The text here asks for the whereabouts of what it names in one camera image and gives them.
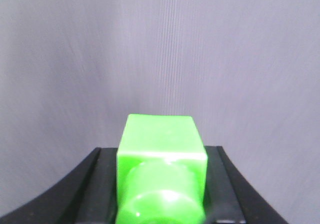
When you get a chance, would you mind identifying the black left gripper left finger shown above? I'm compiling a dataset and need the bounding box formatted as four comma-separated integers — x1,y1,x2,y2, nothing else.
0,148,117,224

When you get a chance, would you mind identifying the green block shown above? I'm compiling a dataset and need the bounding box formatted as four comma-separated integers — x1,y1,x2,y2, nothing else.
115,114,208,224

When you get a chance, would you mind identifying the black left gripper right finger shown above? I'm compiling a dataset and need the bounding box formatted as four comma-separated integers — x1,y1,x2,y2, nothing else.
203,146,287,224

